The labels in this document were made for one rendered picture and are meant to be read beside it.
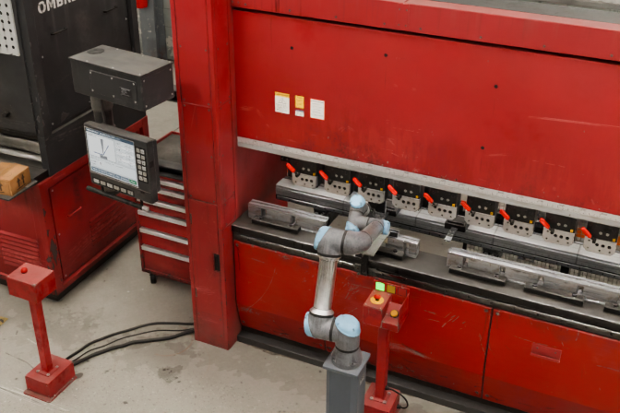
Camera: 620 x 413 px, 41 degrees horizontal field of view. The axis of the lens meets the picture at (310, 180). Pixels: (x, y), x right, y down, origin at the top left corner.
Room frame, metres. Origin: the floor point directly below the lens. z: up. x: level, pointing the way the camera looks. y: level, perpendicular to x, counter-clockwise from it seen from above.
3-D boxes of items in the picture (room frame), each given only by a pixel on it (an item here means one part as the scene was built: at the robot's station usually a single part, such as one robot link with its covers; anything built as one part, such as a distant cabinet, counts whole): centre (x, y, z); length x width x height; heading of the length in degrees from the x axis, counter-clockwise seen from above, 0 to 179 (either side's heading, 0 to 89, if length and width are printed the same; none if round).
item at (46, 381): (3.77, 1.54, 0.41); 0.25 x 0.20 x 0.83; 155
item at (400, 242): (3.94, -0.42, 0.92); 0.39 x 0.06 x 0.10; 65
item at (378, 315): (3.57, -0.41, 0.75); 0.20 x 0.16 x 0.18; 66
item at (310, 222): (4.20, 0.13, 0.92); 0.50 x 0.06 x 0.10; 65
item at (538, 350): (3.39, -1.24, 0.58); 0.15 x 0.02 x 0.07; 65
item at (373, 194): (3.97, -0.35, 1.26); 0.15 x 0.09 x 0.17; 65
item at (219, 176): (4.53, 0.44, 1.15); 0.85 x 0.25 x 2.30; 155
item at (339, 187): (4.06, -0.17, 1.26); 0.15 x 0.09 x 0.17; 65
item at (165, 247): (4.91, 0.84, 0.50); 0.50 x 0.50 x 1.00; 65
